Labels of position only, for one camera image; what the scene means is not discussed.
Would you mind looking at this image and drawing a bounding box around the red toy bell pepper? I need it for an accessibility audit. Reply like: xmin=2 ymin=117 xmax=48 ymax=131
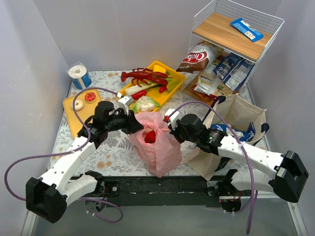
xmin=144 ymin=130 xmax=156 ymax=144

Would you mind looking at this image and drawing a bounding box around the pink plastic bag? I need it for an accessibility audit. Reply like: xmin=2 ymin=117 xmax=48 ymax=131
xmin=129 ymin=112 xmax=182 ymax=177

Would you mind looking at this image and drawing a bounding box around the beige canvas tote bag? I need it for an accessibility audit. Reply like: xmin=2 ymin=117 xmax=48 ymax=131
xmin=184 ymin=94 xmax=269 ymax=180

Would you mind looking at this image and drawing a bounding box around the blue Doritos chips bag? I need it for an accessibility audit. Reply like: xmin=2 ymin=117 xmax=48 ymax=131
xmin=210 ymin=122 xmax=255 ymax=142

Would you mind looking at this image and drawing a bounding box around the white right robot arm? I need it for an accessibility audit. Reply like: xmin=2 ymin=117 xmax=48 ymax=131
xmin=165 ymin=112 xmax=309 ymax=203

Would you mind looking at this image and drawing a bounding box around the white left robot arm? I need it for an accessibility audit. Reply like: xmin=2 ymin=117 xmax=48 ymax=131
xmin=26 ymin=96 xmax=143 ymax=223

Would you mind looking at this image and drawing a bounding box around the yellow food tray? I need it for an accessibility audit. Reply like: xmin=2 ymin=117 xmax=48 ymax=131
xmin=120 ymin=61 xmax=186 ymax=112

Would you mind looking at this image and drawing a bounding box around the floral table mat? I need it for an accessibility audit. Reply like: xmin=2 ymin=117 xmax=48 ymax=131
xmin=48 ymin=70 xmax=268 ymax=177

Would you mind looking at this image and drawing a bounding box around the orange donut tray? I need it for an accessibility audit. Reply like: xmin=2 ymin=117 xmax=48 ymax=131
xmin=63 ymin=89 xmax=102 ymax=138

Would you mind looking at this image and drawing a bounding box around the toy cauliflower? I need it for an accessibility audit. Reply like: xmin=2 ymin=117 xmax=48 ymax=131
xmin=130 ymin=96 xmax=161 ymax=113

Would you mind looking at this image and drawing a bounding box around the red strawberry donut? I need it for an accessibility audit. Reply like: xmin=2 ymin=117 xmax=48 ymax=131
xmin=84 ymin=92 xmax=96 ymax=103

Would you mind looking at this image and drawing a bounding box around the red toy chili pepper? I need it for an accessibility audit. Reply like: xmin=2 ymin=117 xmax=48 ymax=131
xmin=132 ymin=90 xmax=147 ymax=100

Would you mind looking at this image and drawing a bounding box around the white glazed donut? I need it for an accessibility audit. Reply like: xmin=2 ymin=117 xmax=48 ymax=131
xmin=71 ymin=100 xmax=84 ymax=111

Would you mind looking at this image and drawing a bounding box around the white toy celery stalk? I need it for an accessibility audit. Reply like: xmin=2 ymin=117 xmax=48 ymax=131
xmin=125 ymin=83 xmax=158 ymax=95

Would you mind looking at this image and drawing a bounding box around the orange snack bag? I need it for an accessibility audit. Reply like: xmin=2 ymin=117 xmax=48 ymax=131
xmin=193 ymin=85 xmax=237 ymax=106

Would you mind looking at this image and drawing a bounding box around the small red toy pepper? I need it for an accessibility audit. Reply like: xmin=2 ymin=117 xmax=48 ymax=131
xmin=159 ymin=86 xmax=167 ymax=93

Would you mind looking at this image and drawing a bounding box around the white snack packet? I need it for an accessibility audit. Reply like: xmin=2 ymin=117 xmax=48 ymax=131
xmin=193 ymin=73 xmax=218 ymax=95

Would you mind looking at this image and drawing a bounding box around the red toy lobster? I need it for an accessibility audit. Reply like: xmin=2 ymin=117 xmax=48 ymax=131
xmin=121 ymin=68 xmax=168 ymax=87

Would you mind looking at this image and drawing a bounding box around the toilet paper roll pack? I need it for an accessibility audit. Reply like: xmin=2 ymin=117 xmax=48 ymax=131
xmin=68 ymin=64 xmax=92 ymax=90

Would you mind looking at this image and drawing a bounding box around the blue Kettle chips bag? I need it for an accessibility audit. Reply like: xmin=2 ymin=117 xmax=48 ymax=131
xmin=213 ymin=53 xmax=254 ymax=92

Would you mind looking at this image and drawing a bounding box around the brown Chula chips bag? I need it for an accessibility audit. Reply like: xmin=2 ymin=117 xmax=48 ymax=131
xmin=176 ymin=41 xmax=219 ymax=73

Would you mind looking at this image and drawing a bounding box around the small blue snack packet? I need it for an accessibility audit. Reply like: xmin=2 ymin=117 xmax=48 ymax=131
xmin=231 ymin=18 xmax=264 ymax=42

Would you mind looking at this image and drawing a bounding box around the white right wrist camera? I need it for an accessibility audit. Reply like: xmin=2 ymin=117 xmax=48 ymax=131
xmin=163 ymin=109 xmax=180 ymax=130

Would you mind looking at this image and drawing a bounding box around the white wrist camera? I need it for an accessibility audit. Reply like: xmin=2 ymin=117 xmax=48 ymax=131
xmin=116 ymin=92 xmax=134 ymax=115
xmin=163 ymin=109 xmax=180 ymax=130

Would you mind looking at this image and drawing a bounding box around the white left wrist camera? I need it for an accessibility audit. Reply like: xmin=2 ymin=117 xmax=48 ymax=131
xmin=116 ymin=92 xmax=134 ymax=115

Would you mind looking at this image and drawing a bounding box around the white wire shelf rack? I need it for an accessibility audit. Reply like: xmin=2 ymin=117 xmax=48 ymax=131
xmin=188 ymin=0 xmax=284 ymax=93

